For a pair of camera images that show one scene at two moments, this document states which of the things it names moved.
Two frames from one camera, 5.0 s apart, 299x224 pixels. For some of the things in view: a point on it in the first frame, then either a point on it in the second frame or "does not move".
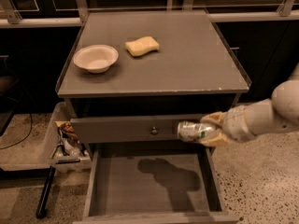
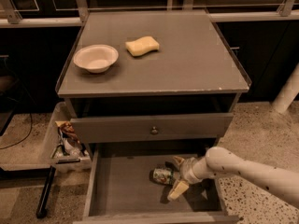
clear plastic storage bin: [58, 148] does not move
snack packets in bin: [69, 145] does not move
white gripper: [235, 124] to [187, 168]
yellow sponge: [142, 46] does not move
